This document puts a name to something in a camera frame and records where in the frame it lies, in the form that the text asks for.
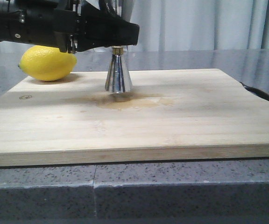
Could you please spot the yellow lemon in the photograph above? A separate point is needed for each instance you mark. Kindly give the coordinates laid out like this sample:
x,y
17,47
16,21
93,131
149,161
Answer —
x,y
47,63

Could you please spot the grey curtain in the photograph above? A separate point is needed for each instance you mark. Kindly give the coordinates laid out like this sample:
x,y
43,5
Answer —
x,y
168,25

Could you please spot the light wooden cutting board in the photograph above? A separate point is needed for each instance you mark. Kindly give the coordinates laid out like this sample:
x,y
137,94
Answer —
x,y
171,115

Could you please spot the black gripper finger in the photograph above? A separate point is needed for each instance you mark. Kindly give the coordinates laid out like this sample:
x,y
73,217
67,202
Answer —
x,y
106,26

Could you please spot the steel double jigger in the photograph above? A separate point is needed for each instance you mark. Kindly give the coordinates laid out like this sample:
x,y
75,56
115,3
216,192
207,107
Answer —
x,y
118,80

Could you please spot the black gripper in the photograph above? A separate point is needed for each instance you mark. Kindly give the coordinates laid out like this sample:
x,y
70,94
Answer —
x,y
52,23

